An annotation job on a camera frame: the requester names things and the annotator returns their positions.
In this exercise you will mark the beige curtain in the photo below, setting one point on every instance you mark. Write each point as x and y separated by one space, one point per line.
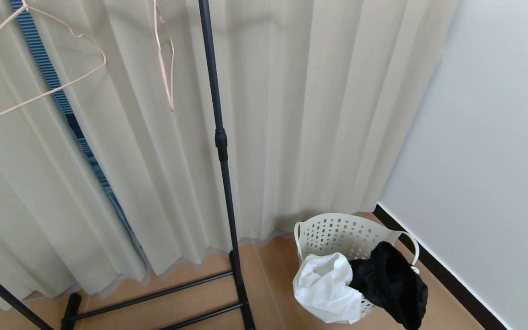
7 183
314 114

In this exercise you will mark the pink clothes hanger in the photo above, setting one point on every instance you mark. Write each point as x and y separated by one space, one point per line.
90 41
171 91

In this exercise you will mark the white laundry basket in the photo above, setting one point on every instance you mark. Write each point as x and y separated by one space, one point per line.
337 233

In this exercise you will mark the black clothes rack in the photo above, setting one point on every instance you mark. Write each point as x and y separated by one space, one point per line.
220 137

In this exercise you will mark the window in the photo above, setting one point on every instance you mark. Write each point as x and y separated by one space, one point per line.
44 59

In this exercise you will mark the black garment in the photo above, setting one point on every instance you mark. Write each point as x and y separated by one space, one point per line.
392 279

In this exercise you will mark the white shirt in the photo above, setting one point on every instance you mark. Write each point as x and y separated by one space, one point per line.
323 284

